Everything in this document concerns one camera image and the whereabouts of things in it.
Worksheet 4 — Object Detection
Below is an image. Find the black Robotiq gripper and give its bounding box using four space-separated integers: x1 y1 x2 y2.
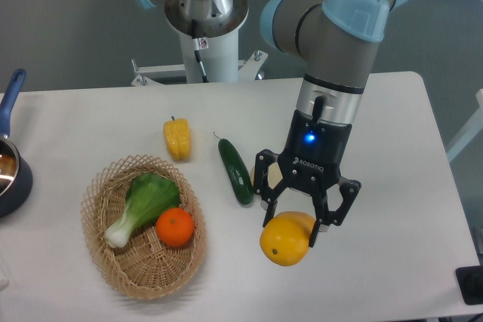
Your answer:
252 109 362 249

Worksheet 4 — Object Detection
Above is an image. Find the yellow mango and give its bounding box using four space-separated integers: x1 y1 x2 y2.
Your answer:
260 211 315 266

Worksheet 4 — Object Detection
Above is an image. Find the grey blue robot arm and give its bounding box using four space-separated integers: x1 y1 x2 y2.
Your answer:
139 0 408 242

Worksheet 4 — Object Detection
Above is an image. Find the woven wicker basket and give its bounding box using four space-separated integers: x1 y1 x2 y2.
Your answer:
81 155 207 299

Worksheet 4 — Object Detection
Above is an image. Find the dark green cucumber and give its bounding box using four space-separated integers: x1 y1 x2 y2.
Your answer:
213 132 254 207

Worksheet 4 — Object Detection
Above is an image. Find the orange tangerine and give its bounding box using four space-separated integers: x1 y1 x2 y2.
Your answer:
155 207 195 247

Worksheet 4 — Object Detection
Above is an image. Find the yellow bell pepper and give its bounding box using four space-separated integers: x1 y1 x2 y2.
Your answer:
163 116 191 161

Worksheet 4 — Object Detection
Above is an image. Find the green bok choy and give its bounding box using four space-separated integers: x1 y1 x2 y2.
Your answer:
104 173 180 248

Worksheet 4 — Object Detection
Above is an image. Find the black device at edge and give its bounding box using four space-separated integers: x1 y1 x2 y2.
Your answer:
455 265 482 305

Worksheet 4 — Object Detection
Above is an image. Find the blue saucepan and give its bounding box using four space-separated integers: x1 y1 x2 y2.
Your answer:
1 69 33 218

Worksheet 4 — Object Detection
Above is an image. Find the white frame at right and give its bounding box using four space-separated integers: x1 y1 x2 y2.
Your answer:
446 89 482 163

